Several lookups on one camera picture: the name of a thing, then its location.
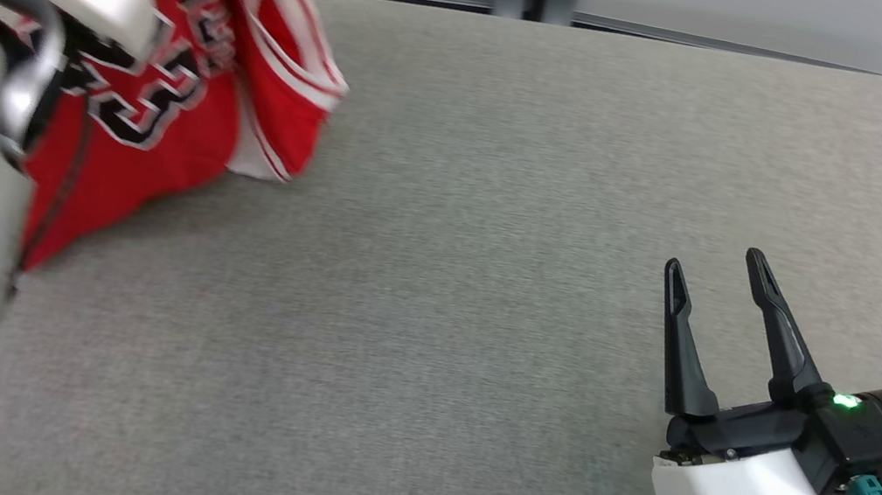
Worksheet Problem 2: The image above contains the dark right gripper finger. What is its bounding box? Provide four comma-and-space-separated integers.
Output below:
642, 257, 744, 423
725, 247, 842, 408

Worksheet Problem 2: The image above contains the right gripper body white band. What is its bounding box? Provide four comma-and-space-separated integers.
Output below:
648, 373, 859, 495

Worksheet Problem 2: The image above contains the red jersey with number print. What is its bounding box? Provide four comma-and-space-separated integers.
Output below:
0, 0, 364, 318

